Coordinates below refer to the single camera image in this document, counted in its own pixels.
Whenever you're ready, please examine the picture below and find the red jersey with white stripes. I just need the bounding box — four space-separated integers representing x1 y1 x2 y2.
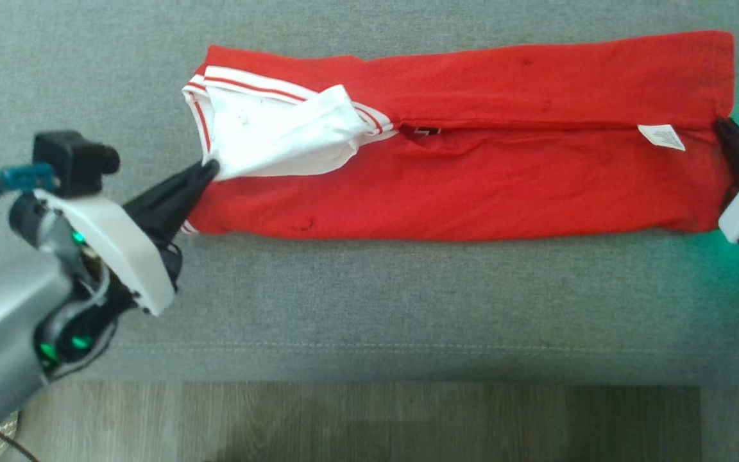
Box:
180 29 736 243

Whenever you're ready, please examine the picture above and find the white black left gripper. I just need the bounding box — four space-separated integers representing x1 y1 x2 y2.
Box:
33 160 221 317

